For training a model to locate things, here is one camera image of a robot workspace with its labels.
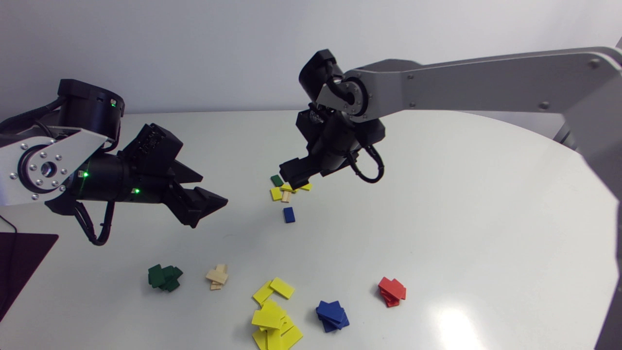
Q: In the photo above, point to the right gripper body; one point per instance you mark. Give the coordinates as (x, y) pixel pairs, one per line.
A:
(340, 141)

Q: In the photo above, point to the pile of yellow wooden blocks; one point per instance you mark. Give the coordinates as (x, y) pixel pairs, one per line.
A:
(273, 325)

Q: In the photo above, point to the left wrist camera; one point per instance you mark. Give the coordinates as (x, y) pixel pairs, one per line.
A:
(153, 146)

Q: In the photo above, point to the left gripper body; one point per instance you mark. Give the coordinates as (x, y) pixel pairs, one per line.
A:
(148, 183)

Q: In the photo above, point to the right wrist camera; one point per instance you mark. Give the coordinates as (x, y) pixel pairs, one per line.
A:
(311, 124)

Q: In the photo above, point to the yellow wooden block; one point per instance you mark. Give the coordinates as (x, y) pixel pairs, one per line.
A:
(287, 188)
(263, 293)
(276, 194)
(282, 288)
(306, 186)

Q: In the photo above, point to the blue wooden block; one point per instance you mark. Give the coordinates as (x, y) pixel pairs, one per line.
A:
(289, 215)

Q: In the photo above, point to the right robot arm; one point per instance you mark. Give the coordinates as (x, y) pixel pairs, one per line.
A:
(486, 80)

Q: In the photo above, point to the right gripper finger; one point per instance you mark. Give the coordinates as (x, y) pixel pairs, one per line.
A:
(297, 171)

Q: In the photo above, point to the pale wooden block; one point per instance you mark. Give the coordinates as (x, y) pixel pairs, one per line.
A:
(286, 197)

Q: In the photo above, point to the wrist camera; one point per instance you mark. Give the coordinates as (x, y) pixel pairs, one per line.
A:
(153, 146)
(311, 124)

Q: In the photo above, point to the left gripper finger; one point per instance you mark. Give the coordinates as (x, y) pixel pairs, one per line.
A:
(197, 204)
(187, 172)

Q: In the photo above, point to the pile of blue wooden blocks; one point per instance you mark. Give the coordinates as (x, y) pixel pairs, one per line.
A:
(332, 315)

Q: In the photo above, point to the dark mat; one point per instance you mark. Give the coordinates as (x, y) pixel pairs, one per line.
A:
(24, 262)

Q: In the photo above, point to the pile of red wooden blocks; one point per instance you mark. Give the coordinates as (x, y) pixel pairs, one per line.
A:
(391, 290)

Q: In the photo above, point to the pile of pale wooden blocks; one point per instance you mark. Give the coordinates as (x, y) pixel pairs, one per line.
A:
(217, 277)

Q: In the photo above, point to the pile of green wooden blocks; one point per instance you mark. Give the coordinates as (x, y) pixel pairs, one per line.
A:
(164, 278)

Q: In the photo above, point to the green wooden block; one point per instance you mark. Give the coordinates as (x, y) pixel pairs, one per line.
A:
(276, 180)

